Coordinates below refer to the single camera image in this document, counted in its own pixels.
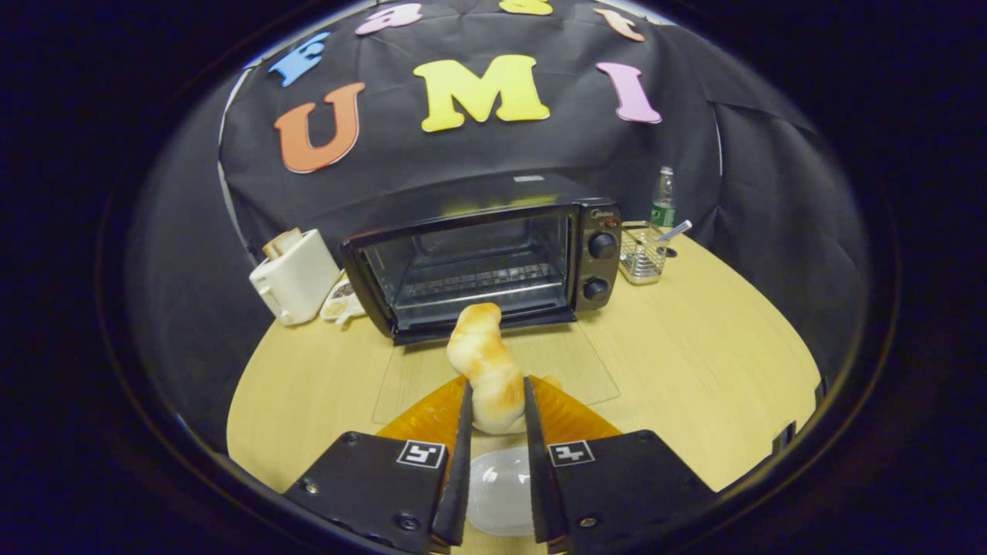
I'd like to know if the metal wire basket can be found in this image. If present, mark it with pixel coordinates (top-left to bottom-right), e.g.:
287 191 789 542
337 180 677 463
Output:
619 221 670 286

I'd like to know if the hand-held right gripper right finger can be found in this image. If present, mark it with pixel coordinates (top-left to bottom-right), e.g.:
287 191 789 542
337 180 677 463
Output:
523 375 718 555

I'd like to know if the white oval plate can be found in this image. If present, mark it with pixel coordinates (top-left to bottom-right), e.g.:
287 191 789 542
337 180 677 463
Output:
467 447 537 538

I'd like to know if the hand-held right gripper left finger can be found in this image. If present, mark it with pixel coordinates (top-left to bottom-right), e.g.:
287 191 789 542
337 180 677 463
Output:
281 376 473 555

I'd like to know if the clear plastic water bottle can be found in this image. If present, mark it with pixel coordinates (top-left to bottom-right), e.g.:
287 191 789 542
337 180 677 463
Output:
650 166 678 228

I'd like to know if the twisted golden bread roll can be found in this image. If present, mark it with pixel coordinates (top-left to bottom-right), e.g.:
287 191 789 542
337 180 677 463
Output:
446 302 527 436

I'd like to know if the small white sauce dish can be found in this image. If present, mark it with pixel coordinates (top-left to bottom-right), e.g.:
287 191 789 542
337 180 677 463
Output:
320 277 367 325

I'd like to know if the black backdrop cloth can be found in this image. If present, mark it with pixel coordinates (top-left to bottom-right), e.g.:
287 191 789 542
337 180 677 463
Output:
123 0 872 371

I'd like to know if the white toaster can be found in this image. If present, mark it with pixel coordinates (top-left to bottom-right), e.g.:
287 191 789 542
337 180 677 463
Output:
248 227 342 327

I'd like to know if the black electric oven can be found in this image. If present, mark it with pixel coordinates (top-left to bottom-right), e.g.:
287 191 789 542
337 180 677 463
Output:
339 173 623 425

